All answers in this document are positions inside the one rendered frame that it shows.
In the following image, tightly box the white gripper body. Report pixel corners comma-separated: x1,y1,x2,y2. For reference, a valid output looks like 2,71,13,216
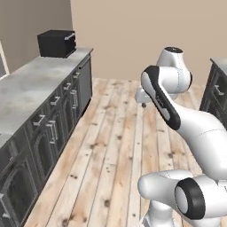
134,87,157,105

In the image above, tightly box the black toaster oven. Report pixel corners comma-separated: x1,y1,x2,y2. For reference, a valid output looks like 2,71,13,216
36,28,77,59

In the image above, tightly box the silver cupboard door handle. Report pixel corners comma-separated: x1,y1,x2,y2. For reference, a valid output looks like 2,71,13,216
0,192,12,220
46,120,59,145
70,90,79,109

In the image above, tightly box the dark drawer front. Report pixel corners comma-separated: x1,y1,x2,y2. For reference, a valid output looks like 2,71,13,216
24,106,49,136
43,89,64,114
0,129,29,176
70,69,82,87
60,77,74,98

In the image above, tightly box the white window frame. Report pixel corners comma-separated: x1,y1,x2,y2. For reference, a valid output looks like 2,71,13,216
0,40,11,81

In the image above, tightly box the dark cupboard run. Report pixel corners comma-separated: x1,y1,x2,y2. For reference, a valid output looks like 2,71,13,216
199,57,227,131

